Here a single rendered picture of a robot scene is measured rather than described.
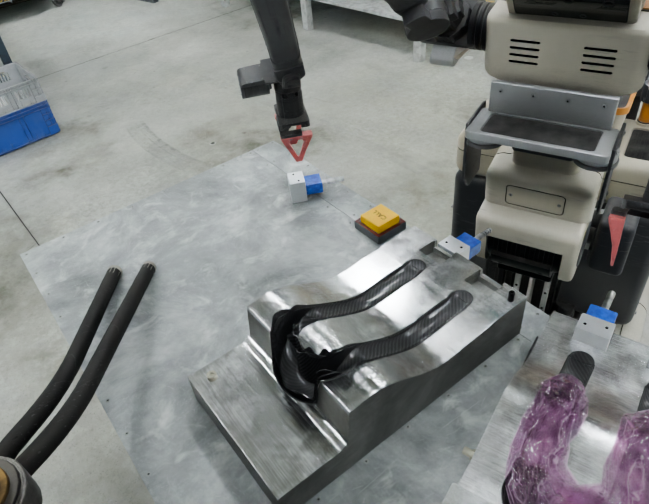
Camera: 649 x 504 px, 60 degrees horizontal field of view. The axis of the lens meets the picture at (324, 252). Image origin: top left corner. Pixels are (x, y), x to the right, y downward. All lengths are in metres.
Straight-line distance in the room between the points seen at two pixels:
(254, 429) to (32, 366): 1.61
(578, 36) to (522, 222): 0.40
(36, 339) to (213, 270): 1.38
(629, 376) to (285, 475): 0.52
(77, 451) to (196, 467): 1.17
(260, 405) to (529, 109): 0.72
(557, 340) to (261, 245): 0.63
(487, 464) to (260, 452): 0.31
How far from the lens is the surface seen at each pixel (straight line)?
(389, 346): 0.88
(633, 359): 0.98
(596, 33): 1.08
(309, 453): 0.82
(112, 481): 1.95
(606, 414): 0.86
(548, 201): 1.26
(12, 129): 3.88
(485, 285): 1.02
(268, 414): 0.87
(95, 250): 1.37
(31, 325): 2.55
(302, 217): 1.29
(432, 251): 1.08
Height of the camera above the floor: 1.57
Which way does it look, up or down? 41 degrees down
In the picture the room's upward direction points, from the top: 7 degrees counter-clockwise
